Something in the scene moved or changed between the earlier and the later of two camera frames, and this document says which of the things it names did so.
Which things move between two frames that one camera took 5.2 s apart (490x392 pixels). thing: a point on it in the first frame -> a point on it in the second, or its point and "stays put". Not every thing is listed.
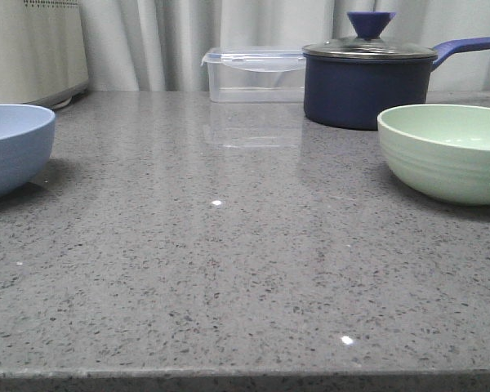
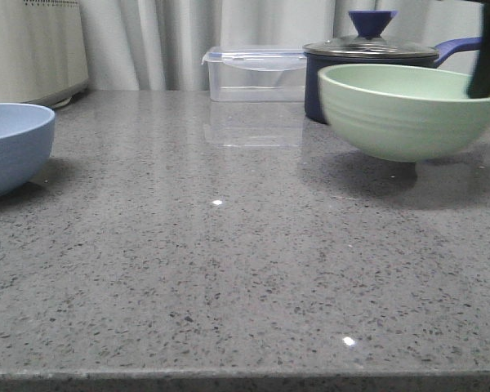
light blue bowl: [17, 140] stays put
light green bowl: [455, 152] -> [405, 113]
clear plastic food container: [255, 74] stays put
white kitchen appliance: [34, 52] stays put
